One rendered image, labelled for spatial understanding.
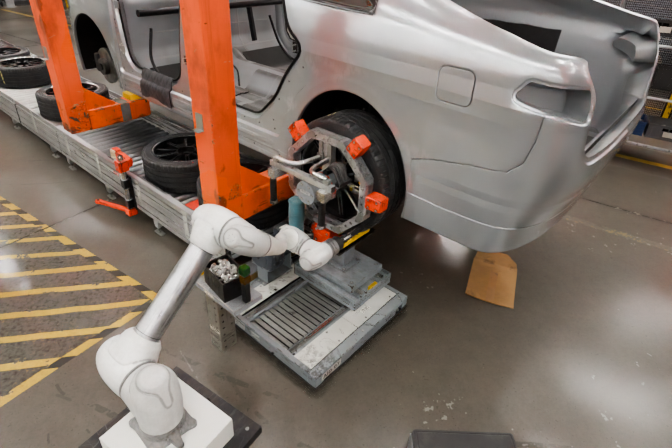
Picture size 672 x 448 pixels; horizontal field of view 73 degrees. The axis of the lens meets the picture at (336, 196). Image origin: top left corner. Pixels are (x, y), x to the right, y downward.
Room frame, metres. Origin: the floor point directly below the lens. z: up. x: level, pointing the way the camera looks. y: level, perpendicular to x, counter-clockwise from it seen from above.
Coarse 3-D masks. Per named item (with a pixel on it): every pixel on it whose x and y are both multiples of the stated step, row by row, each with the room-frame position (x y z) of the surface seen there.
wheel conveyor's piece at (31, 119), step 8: (112, 96) 4.84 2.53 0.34; (120, 96) 4.72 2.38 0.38; (24, 112) 4.28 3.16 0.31; (32, 112) 4.12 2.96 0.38; (24, 120) 4.33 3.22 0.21; (32, 120) 4.15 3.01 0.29; (40, 120) 4.04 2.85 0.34; (48, 120) 4.22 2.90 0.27; (32, 128) 4.21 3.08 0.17; (40, 128) 4.05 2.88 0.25; (48, 128) 3.90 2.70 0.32; (40, 136) 4.10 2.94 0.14; (48, 136) 3.94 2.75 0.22; (56, 136) 3.80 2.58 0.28; (56, 144) 3.84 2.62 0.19
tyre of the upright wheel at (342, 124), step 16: (336, 112) 2.37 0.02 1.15; (352, 112) 2.30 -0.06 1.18; (336, 128) 2.17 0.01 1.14; (352, 128) 2.12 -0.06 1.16; (368, 128) 2.15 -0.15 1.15; (384, 128) 2.21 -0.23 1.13; (384, 144) 2.11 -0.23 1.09; (368, 160) 2.04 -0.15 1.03; (384, 160) 2.05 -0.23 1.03; (400, 160) 2.12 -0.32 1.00; (384, 176) 1.99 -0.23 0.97; (400, 176) 2.08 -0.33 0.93; (384, 192) 1.97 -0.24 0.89; (400, 192) 2.08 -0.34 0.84; (368, 224) 2.01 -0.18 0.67
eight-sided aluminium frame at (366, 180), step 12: (312, 132) 2.16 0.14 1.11; (324, 132) 2.17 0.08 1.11; (300, 144) 2.22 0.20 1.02; (336, 144) 2.06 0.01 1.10; (348, 144) 2.05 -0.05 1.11; (300, 156) 2.30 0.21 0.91; (348, 156) 2.01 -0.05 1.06; (360, 156) 2.03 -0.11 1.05; (300, 168) 2.30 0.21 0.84; (360, 168) 1.98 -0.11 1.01; (288, 180) 2.28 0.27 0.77; (300, 180) 2.30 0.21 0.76; (360, 180) 1.95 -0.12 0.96; (372, 180) 1.97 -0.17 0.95; (360, 192) 1.95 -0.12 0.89; (312, 204) 2.22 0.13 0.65; (360, 204) 1.95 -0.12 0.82; (312, 216) 2.15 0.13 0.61; (360, 216) 1.94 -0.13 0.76; (336, 228) 2.04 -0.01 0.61; (348, 228) 1.99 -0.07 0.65
